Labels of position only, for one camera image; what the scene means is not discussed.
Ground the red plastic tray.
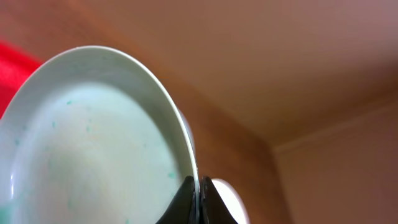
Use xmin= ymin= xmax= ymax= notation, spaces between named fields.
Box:
xmin=0 ymin=40 xmax=43 ymax=116

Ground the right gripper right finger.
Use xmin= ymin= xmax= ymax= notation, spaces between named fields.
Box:
xmin=199 ymin=176 xmax=238 ymax=224

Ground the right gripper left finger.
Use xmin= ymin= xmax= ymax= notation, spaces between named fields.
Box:
xmin=156 ymin=176 xmax=196 ymax=224

